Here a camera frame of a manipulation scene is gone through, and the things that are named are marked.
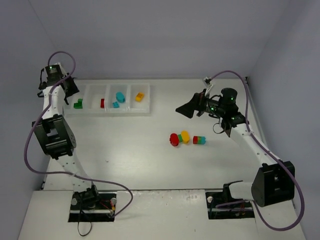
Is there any green stepped lego brick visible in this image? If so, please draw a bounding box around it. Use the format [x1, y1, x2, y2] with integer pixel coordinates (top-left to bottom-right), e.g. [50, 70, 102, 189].
[73, 98, 83, 110]

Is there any yellow round lego brick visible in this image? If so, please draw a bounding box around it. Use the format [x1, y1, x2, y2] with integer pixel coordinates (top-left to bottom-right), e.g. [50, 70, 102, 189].
[180, 130, 190, 144]

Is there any red round lego brick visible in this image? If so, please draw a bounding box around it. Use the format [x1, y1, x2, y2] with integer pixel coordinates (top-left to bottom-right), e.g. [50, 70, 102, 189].
[169, 133, 180, 147]

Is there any small red lego brick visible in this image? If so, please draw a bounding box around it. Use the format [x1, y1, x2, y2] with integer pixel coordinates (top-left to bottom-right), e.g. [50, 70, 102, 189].
[100, 98, 105, 109]

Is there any cyan lego brick stack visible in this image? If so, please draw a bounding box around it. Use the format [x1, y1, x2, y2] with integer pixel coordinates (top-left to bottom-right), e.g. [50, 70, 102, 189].
[112, 101, 120, 109]

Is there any yellow black striped lego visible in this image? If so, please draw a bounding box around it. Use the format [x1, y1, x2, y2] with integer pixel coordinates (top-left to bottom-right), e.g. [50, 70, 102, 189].
[135, 92, 145, 102]

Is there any cyan round lego brick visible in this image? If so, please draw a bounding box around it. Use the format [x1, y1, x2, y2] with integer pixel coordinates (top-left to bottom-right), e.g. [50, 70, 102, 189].
[115, 91, 126, 103]

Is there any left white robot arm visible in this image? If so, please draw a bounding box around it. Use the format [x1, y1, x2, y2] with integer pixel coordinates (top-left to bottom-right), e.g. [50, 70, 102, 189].
[32, 62, 100, 209]

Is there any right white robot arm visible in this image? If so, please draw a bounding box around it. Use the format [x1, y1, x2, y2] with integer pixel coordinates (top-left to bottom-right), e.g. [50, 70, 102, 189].
[175, 88, 295, 207]

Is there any red lego right stack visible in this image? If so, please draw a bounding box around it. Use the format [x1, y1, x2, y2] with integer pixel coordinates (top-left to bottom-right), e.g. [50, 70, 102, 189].
[192, 136, 198, 145]

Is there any clear plastic sorting tray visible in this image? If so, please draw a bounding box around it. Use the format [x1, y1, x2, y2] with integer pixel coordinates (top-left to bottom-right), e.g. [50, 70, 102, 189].
[63, 83, 151, 117]

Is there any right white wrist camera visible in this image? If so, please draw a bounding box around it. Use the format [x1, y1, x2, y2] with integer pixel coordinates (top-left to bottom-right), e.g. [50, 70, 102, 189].
[202, 77, 213, 97]

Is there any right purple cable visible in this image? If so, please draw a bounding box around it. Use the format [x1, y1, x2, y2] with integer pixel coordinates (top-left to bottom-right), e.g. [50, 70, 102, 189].
[206, 70, 305, 231]

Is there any purple cable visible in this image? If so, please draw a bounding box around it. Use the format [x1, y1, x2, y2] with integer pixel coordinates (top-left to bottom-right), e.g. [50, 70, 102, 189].
[23, 51, 134, 217]
[206, 70, 305, 231]

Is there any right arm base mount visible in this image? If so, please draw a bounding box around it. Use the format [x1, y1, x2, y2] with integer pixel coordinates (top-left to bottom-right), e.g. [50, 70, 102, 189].
[205, 191, 255, 220]

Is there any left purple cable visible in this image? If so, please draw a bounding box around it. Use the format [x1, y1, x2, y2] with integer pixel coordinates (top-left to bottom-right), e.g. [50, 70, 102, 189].
[23, 51, 134, 217]

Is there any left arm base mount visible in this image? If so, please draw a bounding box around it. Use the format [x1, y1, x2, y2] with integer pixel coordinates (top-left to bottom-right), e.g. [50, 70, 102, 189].
[68, 192, 117, 223]

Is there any black cable loop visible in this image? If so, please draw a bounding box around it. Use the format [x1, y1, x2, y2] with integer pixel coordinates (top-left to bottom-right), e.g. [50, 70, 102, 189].
[76, 209, 93, 237]

